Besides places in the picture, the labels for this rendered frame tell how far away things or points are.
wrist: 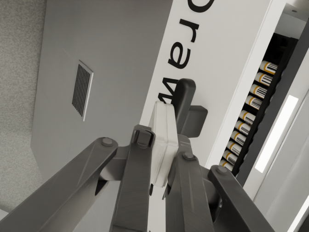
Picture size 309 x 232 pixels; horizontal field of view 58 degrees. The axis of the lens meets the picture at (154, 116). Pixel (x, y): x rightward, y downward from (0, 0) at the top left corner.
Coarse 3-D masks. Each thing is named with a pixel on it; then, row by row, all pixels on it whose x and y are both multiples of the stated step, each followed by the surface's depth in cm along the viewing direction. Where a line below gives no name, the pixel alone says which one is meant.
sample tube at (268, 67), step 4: (260, 64) 31; (264, 64) 31; (268, 64) 31; (272, 64) 30; (260, 68) 31; (264, 68) 31; (268, 68) 30; (272, 68) 30; (276, 68) 30; (268, 72) 31; (272, 72) 30
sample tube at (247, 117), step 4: (240, 112) 33; (244, 112) 33; (248, 112) 33; (240, 116) 33; (244, 116) 33; (248, 116) 33; (252, 116) 32; (244, 120) 33; (248, 120) 32; (252, 120) 32
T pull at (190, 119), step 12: (180, 84) 21; (192, 84) 21; (180, 96) 21; (192, 96) 22; (180, 108) 22; (192, 108) 23; (204, 108) 24; (180, 120) 22; (192, 120) 23; (204, 120) 24; (180, 132) 23; (192, 132) 24
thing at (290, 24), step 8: (288, 0) 25; (296, 0) 26; (304, 0) 27; (288, 8) 29; (296, 8) 27; (304, 8) 27; (280, 16) 35; (288, 16) 36; (296, 16) 35; (304, 16) 32; (280, 24) 36; (288, 24) 36; (296, 24) 37; (304, 24) 38; (280, 32) 36; (288, 32) 37; (296, 32) 38
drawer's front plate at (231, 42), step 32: (192, 0) 25; (224, 0) 22; (256, 0) 20; (192, 32) 25; (224, 32) 22; (256, 32) 20; (160, 64) 29; (192, 64) 25; (224, 64) 22; (256, 64) 21; (224, 96) 22; (224, 128) 23; (160, 192) 29; (160, 224) 29
